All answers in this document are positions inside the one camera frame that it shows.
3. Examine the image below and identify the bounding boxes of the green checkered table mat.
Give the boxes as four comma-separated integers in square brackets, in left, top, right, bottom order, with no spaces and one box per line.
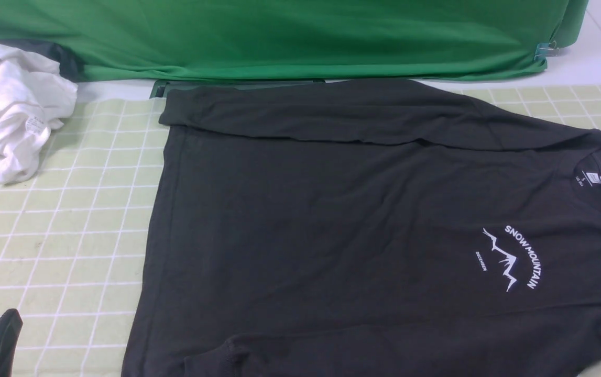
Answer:
[0,86,601,376]

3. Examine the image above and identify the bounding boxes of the teal binder clip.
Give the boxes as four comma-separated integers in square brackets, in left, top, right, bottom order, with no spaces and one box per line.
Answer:
[533,41,561,61]

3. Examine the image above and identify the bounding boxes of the green backdrop cloth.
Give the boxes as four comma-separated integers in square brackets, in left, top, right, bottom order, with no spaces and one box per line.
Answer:
[0,1,588,82]

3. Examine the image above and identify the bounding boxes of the crumpled white shirt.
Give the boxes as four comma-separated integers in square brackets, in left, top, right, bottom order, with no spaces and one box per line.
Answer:
[0,45,78,184]

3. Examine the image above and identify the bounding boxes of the dark gray long-sleeve shirt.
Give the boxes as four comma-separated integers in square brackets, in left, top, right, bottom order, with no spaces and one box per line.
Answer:
[122,79,601,376]

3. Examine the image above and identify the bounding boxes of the dark garment behind white shirt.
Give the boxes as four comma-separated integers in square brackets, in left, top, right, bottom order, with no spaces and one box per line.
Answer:
[0,38,84,82]

